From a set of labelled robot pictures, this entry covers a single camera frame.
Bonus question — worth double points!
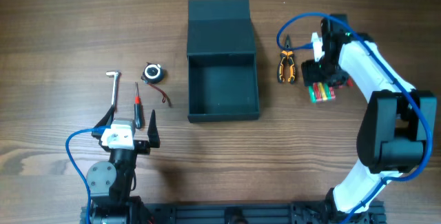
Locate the dark green box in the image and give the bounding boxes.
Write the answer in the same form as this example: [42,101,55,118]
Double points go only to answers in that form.
[187,0,260,123]

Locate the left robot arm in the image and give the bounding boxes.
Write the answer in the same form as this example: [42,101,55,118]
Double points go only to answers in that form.
[80,106,161,223]

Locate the black tape measure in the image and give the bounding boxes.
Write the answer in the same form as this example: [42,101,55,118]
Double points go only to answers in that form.
[141,63,172,107]

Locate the silver L-shaped socket wrench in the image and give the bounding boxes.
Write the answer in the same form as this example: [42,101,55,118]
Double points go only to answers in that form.
[105,70,121,108]

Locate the orange and black pliers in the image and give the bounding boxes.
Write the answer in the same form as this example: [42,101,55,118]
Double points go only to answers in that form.
[277,35,296,84]

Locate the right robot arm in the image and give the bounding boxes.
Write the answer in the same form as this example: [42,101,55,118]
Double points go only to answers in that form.
[301,13,437,223]

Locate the red and black screwdriver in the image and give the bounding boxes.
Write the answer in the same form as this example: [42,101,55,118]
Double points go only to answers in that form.
[134,82,144,130]

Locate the small screwdriver set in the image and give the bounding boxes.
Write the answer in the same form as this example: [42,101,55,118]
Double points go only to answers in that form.
[308,82,336,103]

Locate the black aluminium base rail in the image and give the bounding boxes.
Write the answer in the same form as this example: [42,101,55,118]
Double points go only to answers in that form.
[80,200,386,224]

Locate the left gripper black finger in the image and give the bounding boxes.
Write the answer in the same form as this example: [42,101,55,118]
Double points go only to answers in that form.
[147,110,161,148]
[92,105,116,138]

